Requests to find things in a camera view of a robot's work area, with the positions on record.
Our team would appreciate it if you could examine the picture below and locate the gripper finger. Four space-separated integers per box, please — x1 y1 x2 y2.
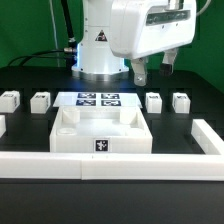
159 48 178 76
131 57 147 86

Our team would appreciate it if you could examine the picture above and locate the white square tabletop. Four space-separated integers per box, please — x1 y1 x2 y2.
50 106 153 154

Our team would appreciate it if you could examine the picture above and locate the white sheet with tags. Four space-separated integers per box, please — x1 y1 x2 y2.
53 92 142 108

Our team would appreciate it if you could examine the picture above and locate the white U-shaped fence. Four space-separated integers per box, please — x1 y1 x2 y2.
0 119 224 181

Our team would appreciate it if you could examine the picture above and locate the black cable bundle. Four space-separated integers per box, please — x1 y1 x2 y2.
7 0 78 67

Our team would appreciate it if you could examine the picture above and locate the white thin cable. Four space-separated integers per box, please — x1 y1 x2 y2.
48 0 62 68

